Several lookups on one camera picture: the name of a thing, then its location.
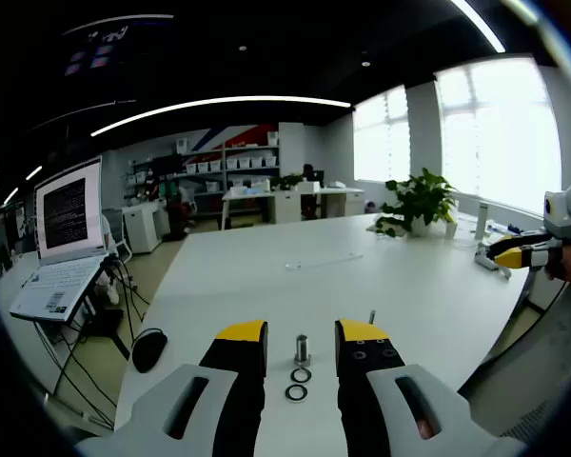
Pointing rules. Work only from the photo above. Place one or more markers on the large threaded steel stud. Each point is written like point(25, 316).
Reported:
point(302, 350)

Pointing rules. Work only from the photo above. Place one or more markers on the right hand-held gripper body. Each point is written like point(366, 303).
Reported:
point(560, 207)

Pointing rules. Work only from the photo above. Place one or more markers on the grey mesh office chair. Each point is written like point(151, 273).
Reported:
point(542, 362)

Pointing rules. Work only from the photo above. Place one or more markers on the white power strip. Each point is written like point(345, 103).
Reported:
point(485, 261)

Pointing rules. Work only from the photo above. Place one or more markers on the shelving with white bins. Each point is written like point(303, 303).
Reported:
point(228, 166)

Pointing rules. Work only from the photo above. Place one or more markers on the white cabinet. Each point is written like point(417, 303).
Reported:
point(140, 228)

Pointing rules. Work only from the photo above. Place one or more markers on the white laptop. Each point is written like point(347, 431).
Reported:
point(66, 214)

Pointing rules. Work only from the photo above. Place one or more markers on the white office desk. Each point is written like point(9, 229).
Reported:
point(290, 197)

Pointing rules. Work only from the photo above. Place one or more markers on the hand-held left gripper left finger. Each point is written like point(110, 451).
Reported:
point(228, 381)

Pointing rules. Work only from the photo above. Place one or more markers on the green potted plant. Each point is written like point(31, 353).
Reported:
point(419, 197)

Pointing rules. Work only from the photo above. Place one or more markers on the white upright box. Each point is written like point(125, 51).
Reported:
point(480, 221)

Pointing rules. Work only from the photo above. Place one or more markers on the black laptop stand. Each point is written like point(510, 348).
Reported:
point(119, 340)

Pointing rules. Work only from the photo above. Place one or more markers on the small steel stud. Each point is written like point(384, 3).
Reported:
point(372, 317)

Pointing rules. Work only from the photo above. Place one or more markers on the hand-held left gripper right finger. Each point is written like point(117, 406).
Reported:
point(371, 381)

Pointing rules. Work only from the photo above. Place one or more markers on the long ceiling light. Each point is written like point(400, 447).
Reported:
point(219, 105)

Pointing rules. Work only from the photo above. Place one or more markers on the black washer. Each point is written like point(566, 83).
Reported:
point(293, 376)
point(287, 394)

